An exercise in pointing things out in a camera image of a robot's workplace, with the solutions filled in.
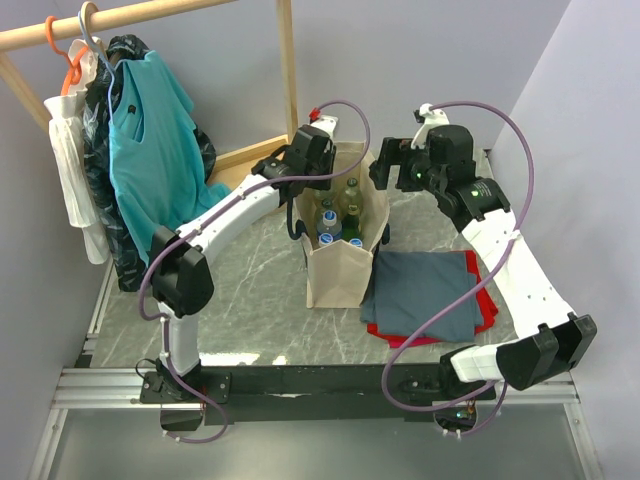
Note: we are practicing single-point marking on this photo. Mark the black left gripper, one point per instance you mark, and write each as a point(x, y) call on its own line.
point(330, 158)

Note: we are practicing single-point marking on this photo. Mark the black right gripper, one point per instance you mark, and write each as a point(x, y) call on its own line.
point(389, 155)

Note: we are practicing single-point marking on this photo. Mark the clear Chang soda bottle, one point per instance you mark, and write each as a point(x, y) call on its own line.
point(327, 204)
point(351, 195)

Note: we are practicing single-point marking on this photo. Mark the cream canvas tote bag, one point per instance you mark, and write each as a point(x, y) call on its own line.
point(338, 274)

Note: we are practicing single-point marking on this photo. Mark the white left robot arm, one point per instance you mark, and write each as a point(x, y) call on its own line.
point(179, 274)

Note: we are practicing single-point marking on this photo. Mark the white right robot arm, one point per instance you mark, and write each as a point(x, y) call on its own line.
point(551, 338)

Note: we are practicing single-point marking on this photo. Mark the wooden clothes rack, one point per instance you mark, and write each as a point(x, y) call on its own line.
point(146, 161)

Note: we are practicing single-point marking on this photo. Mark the Pocari Sweat bottle upper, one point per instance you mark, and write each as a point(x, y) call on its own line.
point(329, 223)

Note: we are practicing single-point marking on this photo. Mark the green Perrier glass bottle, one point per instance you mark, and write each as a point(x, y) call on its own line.
point(351, 226)

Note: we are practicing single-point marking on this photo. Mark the Pocari Sweat bottle lower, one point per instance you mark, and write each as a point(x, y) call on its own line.
point(325, 239)

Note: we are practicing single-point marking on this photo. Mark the grey folded cloth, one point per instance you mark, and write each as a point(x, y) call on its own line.
point(409, 288)

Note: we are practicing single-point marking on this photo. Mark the turquoise hanging shirt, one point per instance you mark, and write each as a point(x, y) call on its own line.
point(156, 165)

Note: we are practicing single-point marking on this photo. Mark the red folded cloth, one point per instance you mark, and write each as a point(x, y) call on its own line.
point(474, 316)

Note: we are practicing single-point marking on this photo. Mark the dark floral hanging garment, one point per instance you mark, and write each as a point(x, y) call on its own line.
point(129, 267)

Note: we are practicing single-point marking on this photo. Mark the white hanging garment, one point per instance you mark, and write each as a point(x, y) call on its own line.
point(66, 132)

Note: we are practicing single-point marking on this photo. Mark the light blue clothes hanger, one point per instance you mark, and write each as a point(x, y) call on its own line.
point(84, 14)

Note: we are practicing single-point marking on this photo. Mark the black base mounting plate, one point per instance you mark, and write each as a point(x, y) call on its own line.
point(326, 392)

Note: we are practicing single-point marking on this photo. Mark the orange clothes hanger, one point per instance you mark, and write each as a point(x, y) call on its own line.
point(74, 71)

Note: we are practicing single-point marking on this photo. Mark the aluminium frame rail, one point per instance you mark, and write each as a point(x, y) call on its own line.
point(86, 388)

